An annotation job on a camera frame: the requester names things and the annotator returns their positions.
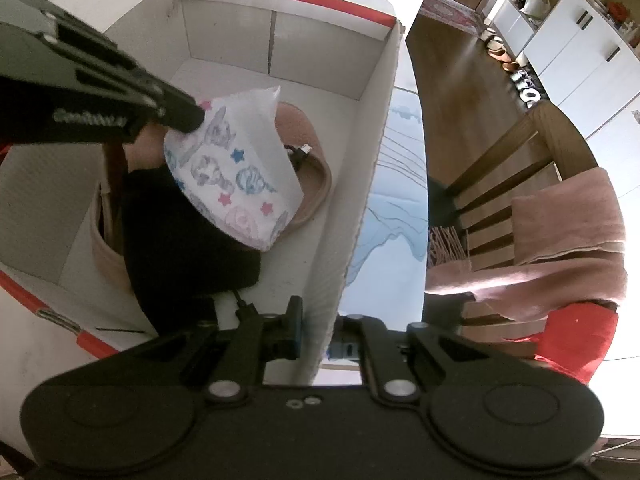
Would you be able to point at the black cloth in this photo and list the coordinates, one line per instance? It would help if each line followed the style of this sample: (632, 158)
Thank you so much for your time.
(175, 260)

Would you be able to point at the patterned red doormat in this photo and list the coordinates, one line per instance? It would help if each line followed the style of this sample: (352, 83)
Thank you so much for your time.
(450, 10)

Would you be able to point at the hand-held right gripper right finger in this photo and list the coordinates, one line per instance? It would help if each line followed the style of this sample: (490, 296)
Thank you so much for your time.
(347, 347)

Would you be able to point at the white cartoon print face mask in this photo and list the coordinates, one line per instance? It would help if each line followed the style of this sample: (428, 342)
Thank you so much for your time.
(235, 185)

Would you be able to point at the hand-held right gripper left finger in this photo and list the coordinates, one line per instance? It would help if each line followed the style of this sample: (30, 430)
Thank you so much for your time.
(295, 332)

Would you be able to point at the red white cardboard box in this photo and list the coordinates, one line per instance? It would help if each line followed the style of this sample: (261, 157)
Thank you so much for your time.
(320, 60)

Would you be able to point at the white wood wall cabinet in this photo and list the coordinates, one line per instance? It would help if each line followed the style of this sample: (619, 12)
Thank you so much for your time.
(575, 50)

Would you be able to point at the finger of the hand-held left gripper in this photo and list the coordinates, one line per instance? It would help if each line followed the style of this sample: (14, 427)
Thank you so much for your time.
(175, 107)

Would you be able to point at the wooden chair with draped cloths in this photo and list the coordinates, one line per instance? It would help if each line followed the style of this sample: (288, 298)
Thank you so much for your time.
(500, 160)

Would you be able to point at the white tote bag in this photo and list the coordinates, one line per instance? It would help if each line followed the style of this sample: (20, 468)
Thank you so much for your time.
(535, 5)

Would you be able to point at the pink fringed scarf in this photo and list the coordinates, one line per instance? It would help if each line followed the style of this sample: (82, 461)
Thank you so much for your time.
(565, 220)

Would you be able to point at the red cloth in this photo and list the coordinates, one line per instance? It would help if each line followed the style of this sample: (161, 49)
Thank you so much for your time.
(575, 340)

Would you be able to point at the row of shoes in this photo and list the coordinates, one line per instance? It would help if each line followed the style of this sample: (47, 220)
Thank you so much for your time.
(525, 85)

